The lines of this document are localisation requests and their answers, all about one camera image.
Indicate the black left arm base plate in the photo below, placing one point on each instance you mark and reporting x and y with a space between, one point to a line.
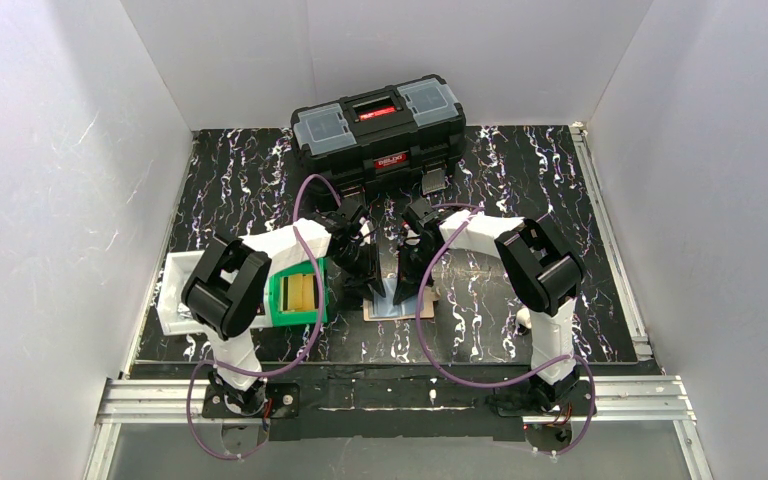
271 401

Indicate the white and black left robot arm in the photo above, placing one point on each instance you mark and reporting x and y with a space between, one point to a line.
235 279

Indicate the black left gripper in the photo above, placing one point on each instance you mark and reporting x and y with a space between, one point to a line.
363 258

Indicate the aluminium front rail frame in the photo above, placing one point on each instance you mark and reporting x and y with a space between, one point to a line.
632 427

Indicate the black plastic toolbox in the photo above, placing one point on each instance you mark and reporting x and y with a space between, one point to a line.
383 139

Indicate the green plastic bin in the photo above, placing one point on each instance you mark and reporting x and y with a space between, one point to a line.
273 316

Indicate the white plastic bin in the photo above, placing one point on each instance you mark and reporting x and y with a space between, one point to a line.
175 317

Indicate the yellow cards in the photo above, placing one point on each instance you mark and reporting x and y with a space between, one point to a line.
299 293

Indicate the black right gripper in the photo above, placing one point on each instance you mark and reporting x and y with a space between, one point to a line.
412 258

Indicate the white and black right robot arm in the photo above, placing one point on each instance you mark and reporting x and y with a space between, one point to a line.
543 270

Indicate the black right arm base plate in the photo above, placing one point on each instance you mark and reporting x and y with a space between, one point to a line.
552 404

